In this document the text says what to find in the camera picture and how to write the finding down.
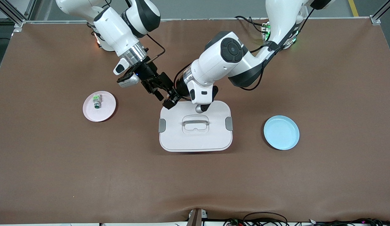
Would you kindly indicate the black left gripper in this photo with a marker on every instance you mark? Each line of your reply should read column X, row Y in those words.
column 180, row 89

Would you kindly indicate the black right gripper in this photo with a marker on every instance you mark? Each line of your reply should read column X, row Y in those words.
column 149, row 72

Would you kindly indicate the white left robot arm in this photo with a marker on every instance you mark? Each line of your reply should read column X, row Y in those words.
column 220, row 62

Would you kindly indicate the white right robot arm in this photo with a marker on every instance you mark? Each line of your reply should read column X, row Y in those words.
column 116, row 28

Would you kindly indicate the grey box latch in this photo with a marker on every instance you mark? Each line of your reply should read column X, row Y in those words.
column 162, row 125
column 229, row 123

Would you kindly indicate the white plastic storage box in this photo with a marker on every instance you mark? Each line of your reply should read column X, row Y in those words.
column 194, row 141

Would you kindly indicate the pink round plate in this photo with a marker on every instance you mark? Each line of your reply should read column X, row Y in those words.
column 103, row 113

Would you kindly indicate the light blue round plate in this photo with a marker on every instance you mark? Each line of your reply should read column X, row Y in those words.
column 281, row 133

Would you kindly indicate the green and grey switch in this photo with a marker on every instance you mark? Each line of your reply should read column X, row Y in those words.
column 96, row 101

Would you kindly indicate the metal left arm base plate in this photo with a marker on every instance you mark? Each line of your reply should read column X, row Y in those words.
column 264, row 29

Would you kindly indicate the grey table edge bracket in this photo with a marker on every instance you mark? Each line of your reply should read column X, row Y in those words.
column 196, row 216

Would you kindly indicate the aluminium frame profile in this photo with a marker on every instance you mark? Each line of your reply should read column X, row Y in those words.
column 375, row 20
column 19, row 24

